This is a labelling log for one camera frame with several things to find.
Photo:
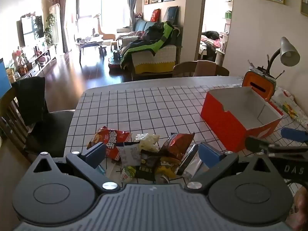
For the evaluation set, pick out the grey desk lamp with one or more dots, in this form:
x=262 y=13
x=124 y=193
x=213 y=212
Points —
x=288 y=53

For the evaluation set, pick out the white yellow throw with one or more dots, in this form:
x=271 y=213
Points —
x=154 y=59

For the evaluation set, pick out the clear plastic wrapper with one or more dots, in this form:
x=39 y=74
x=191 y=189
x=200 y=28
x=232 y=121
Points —
x=255 y=67

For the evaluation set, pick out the white snack packet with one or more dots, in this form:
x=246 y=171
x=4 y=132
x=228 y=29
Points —
x=130 y=154

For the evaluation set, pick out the teal snack packet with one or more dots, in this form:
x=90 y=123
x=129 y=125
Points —
x=101 y=170

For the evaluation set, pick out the television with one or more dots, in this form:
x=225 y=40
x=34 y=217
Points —
x=30 y=30

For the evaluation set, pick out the black brush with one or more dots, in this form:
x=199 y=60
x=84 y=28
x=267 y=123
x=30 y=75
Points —
x=268 y=63

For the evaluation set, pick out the television cabinet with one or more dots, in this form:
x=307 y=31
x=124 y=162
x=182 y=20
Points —
x=41 y=61

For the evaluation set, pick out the silver and black snack packet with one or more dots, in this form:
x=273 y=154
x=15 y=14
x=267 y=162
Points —
x=190 y=163

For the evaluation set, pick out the sofa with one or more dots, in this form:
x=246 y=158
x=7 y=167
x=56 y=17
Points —
x=139 y=27

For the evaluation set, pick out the grey curtain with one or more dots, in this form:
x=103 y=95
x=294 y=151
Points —
x=63 y=19
x=130 y=2

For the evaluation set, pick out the colourful printed cloth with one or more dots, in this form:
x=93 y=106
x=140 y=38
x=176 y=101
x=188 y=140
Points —
x=288 y=105

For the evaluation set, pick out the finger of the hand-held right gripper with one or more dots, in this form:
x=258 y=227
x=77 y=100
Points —
x=292 y=134
x=259 y=144

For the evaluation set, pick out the green house plant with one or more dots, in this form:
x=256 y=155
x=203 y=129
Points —
x=49 y=28

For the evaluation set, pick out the person's right hand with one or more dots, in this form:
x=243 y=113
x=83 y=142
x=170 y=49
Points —
x=299 y=207

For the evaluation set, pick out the white standing air conditioner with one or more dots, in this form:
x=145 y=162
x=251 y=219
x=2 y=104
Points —
x=54 y=21

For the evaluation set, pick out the pink cloth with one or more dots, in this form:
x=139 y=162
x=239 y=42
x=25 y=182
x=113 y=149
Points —
x=204 y=68

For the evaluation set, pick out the red cushion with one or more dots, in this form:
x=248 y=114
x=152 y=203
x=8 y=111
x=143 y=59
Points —
x=155 y=15

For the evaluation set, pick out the orange green tissue box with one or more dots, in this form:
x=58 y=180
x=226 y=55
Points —
x=257 y=81

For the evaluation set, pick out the large red chip packet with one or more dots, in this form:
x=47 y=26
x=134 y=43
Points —
x=113 y=140

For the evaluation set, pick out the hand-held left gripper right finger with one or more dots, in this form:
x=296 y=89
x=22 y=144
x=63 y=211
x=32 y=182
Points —
x=209 y=156

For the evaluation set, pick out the green black jacket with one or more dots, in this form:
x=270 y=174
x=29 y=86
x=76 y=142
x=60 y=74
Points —
x=144 y=44

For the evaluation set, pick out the small stool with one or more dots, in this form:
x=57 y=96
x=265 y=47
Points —
x=102 y=49

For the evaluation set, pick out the blue cushion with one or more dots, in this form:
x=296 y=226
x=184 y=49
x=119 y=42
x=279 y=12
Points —
x=171 y=14

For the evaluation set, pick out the bamboo brush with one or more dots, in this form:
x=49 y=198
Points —
x=280 y=74

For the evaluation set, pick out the checked tablecloth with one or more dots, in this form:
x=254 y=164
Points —
x=156 y=105

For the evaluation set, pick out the black chair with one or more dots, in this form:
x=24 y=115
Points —
x=48 y=130

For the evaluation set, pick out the wooden chair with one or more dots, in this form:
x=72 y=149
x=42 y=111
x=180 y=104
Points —
x=184 y=69

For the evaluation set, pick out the dark red snack packet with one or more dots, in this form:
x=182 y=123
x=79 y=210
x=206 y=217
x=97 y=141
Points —
x=178 y=144

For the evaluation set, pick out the dark cloth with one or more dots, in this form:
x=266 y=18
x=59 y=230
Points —
x=31 y=98

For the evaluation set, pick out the wooden giraffe figure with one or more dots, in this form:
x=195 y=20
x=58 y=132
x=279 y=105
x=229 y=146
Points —
x=99 y=25

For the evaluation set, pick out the pale yellow clear snack packet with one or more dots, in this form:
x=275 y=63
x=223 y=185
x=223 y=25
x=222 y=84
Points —
x=149 y=141

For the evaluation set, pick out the small green white snack cup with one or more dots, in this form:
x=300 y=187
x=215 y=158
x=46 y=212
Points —
x=128 y=173

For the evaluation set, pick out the coffee table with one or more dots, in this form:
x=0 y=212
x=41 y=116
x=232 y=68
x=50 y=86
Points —
x=89 y=43

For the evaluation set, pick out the blue cabinet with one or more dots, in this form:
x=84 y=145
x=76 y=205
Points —
x=4 y=79

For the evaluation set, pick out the orange cardboard box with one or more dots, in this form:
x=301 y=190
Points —
x=223 y=122

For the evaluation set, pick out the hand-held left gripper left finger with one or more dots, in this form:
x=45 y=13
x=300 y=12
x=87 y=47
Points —
x=95 y=155

